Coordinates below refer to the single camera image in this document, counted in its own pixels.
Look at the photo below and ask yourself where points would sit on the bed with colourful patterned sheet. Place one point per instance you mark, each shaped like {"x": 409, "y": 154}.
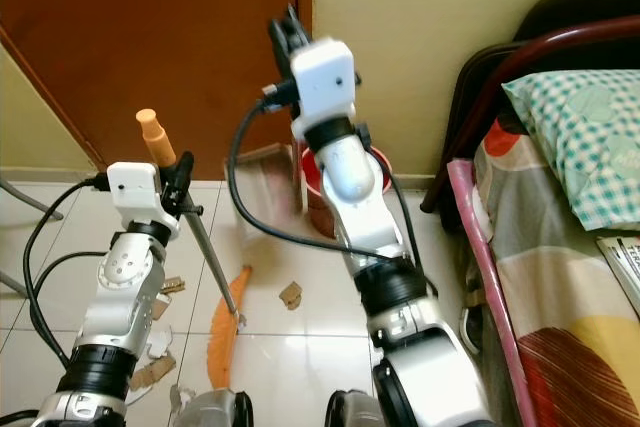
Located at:
{"x": 540, "y": 277}

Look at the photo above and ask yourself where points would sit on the dark curved bed headboard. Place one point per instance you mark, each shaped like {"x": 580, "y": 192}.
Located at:
{"x": 580, "y": 7}

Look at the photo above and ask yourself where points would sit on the white torn paper scrap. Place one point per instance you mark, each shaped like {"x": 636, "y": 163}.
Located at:
{"x": 162, "y": 342}

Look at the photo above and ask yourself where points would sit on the grey robot right leg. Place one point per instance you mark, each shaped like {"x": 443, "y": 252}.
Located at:
{"x": 350, "y": 412}

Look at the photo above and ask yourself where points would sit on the orange broom with metal stick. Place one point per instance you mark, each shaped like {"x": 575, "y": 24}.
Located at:
{"x": 225, "y": 337}

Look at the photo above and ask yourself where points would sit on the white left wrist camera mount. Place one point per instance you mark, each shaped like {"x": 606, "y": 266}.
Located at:
{"x": 135, "y": 192}

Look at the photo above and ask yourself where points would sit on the dark shoe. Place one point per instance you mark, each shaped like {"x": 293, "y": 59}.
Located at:
{"x": 472, "y": 327}

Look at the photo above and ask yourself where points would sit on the grey robot leg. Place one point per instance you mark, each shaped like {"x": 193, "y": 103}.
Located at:
{"x": 215, "y": 412}
{"x": 350, "y": 412}

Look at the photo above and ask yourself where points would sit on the flat brown cardboard piece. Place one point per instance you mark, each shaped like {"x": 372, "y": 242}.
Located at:
{"x": 150, "y": 372}

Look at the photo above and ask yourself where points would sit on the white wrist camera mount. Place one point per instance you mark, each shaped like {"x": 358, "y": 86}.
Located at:
{"x": 135, "y": 192}
{"x": 325, "y": 72}

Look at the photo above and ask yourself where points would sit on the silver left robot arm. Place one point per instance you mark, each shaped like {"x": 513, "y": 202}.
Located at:
{"x": 125, "y": 287}

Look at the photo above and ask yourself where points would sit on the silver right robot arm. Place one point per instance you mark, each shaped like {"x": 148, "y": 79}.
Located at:
{"x": 345, "y": 172}

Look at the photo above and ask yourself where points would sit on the pink bed side rail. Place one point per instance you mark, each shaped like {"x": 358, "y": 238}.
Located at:
{"x": 465, "y": 197}

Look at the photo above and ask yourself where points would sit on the grey metal chair leg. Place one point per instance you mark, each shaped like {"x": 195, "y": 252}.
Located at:
{"x": 10, "y": 282}
{"x": 25, "y": 199}

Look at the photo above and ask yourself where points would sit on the small brown cardboard scrap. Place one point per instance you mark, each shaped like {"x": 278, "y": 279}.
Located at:
{"x": 174, "y": 286}

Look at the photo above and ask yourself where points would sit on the grey robot left leg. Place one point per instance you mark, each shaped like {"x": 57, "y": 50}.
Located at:
{"x": 215, "y": 412}

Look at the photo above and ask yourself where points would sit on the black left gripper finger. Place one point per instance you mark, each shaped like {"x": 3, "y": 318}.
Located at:
{"x": 185, "y": 169}

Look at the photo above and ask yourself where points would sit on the brown wooden door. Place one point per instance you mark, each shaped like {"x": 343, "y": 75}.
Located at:
{"x": 140, "y": 27}

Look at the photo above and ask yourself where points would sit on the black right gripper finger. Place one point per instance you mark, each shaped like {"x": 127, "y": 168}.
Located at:
{"x": 296, "y": 21}
{"x": 275, "y": 33}

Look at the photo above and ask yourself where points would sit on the red plastic bucket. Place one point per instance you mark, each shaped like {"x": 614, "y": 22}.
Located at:
{"x": 315, "y": 197}

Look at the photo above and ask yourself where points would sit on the brown dustpan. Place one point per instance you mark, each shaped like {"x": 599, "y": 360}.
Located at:
{"x": 280, "y": 172}

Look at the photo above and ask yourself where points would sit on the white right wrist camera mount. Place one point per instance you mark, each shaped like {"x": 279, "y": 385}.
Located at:
{"x": 325, "y": 72}

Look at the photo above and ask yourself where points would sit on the green white checked pillow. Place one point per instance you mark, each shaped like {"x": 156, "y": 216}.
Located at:
{"x": 580, "y": 137}

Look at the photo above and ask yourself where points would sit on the printed paper booklet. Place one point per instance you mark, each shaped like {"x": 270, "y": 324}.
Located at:
{"x": 622, "y": 259}

